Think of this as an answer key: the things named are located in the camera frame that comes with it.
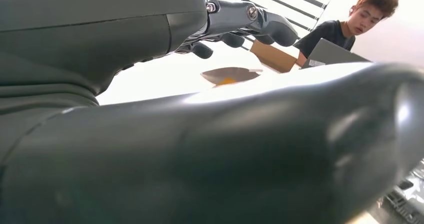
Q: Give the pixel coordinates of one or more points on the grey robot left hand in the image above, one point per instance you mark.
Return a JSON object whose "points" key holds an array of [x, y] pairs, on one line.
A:
{"points": [[198, 166]]}

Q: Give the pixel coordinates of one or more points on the steel workbench table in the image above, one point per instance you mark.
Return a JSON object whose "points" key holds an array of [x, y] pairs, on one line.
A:
{"points": [[232, 73]]}

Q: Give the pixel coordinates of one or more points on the cardboard box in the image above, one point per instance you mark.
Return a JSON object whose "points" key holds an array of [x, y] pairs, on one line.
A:
{"points": [[273, 58]]}

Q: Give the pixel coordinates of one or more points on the grey laptop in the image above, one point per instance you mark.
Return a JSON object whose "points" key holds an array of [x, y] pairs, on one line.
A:
{"points": [[331, 55]]}

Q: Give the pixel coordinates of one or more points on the person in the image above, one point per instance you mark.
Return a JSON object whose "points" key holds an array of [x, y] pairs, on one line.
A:
{"points": [[331, 36]]}

